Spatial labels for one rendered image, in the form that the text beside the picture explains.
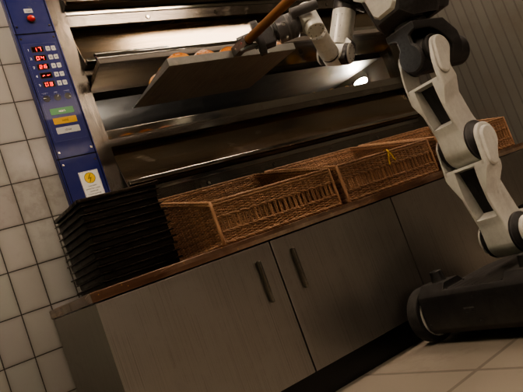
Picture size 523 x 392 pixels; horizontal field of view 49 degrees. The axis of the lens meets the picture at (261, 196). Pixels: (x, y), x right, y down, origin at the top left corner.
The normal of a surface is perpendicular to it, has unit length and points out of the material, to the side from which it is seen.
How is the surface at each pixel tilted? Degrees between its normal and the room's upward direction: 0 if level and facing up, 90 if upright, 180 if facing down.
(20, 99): 90
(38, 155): 90
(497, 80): 90
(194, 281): 90
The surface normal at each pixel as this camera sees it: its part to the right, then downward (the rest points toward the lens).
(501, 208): 0.51, -0.26
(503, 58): -0.75, 0.22
